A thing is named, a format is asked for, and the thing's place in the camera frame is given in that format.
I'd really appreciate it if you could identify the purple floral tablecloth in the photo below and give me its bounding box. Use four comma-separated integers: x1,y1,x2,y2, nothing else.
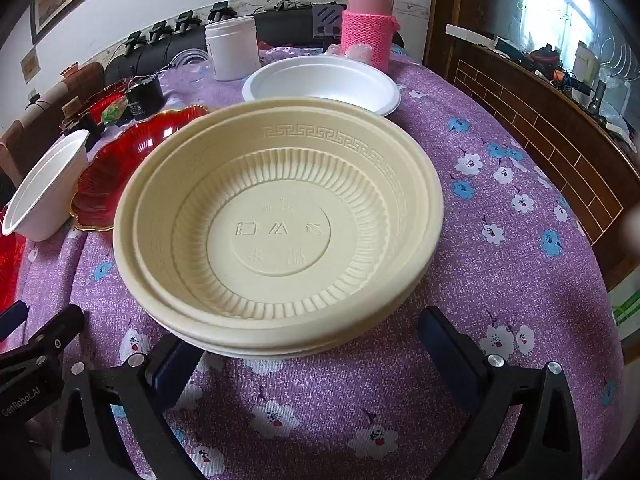
15,42,626,480

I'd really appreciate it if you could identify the black sofa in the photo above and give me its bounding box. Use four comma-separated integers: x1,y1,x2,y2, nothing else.
104,9,407,87

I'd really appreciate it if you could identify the brown sofa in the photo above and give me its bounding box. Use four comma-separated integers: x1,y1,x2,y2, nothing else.
0,62,107,181

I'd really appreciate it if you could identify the wooden brick-pattern cabinet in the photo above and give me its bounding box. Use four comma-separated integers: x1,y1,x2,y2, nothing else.
425,0,640,292

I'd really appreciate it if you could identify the red glass plate gold rim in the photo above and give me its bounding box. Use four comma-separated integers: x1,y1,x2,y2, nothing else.
69,105,210,233

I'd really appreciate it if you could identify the clear plastic bag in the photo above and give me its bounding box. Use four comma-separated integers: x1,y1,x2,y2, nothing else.
324,42,375,65

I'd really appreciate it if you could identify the white foam plate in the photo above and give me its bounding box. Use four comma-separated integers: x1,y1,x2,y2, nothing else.
242,56,402,117

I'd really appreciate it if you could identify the clear glass jar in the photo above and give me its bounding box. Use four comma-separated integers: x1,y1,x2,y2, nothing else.
172,50,215,91

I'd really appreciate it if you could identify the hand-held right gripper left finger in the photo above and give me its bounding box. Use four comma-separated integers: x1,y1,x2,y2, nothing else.
50,334,206,480

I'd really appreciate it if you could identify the pink thermos with knit sleeve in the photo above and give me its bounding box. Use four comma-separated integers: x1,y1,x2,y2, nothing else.
341,0,404,73

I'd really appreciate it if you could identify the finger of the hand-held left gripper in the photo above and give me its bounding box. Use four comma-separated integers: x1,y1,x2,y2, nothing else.
0,304,86,392
0,301,29,344

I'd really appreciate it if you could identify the white plastic jar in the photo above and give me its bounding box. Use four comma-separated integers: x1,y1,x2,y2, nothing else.
204,16,262,82

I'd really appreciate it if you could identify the white paper bowl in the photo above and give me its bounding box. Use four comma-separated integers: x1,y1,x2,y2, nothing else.
1,129,91,242

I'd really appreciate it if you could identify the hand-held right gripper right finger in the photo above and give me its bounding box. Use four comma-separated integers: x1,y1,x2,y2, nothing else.
418,306,583,480

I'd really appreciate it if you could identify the grey slotted stand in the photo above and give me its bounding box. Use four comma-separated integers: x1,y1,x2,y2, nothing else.
312,4,347,40

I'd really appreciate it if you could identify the black jar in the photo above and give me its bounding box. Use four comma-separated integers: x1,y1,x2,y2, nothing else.
125,77,165,116

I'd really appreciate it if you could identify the small wall notice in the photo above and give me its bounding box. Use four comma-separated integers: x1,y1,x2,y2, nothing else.
21,45,42,82

